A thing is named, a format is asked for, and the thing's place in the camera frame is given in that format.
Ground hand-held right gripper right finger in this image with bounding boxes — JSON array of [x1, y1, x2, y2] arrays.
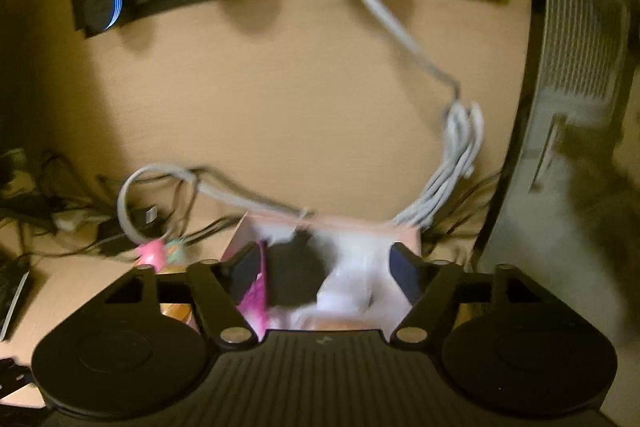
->
[[388, 241, 540, 348]]

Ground computer case with glass panel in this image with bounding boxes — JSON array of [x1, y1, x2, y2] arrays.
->
[[474, 0, 640, 344]]

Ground black plush toy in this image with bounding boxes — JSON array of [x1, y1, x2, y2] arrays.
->
[[264, 229, 337, 309]]

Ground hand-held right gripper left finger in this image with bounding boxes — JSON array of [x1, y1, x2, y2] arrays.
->
[[104, 241, 269, 348]]

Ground white plastic packet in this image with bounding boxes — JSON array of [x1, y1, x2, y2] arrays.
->
[[316, 237, 392, 319]]

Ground black flat device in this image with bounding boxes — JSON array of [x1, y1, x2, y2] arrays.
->
[[0, 257, 34, 341]]

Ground pink cardboard box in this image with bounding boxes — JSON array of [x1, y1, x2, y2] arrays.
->
[[220, 211, 427, 334]]

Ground pink crinkled wrapper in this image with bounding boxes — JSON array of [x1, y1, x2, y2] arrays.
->
[[236, 257, 272, 339]]

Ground small pink toy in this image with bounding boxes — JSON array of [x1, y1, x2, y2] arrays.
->
[[136, 241, 169, 271]]

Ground tangle of black cables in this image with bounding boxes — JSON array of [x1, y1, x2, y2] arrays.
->
[[0, 147, 242, 259]]

